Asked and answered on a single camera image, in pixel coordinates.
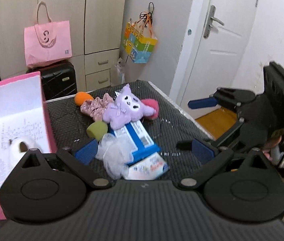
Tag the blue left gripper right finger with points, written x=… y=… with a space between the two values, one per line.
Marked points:
x=203 y=151

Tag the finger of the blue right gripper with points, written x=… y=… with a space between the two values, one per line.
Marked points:
x=184 y=145
x=203 y=103

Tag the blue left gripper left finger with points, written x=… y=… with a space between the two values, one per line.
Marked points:
x=85 y=150

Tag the green makeup sponge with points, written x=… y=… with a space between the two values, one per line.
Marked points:
x=97 y=130

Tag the white mesh bath pouf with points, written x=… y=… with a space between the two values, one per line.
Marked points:
x=115 y=153

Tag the small white tissue pack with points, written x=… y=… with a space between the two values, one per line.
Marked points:
x=148 y=169

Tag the blue tissue pack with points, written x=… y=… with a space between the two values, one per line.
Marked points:
x=140 y=142

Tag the pink floral scrunchie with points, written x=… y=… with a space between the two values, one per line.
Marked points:
x=95 y=108

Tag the orange makeup sponge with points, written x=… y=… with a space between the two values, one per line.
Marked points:
x=81 y=97

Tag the purple plush toy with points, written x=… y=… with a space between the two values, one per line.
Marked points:
x=126 y=109

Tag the white round plush toy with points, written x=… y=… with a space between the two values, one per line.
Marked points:
x=22 y=144

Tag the person's right hand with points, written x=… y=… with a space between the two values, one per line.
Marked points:
x=270 y=145

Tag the black suitcase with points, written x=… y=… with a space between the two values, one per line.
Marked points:
x=57 y=80

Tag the pink storage box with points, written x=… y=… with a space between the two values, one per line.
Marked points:
x=23 y=113

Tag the white door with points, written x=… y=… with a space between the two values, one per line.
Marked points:
x=218 y=57

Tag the colourful hanging gift bag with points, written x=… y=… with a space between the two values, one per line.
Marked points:
x=139 y=39

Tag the pink paper shopping bag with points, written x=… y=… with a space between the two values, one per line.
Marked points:
x=47 y=43

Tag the beige wardrobe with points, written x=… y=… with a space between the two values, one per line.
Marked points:
x=95 y=27

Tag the silver door handle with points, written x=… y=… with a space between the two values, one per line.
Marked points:
x=210 y=19

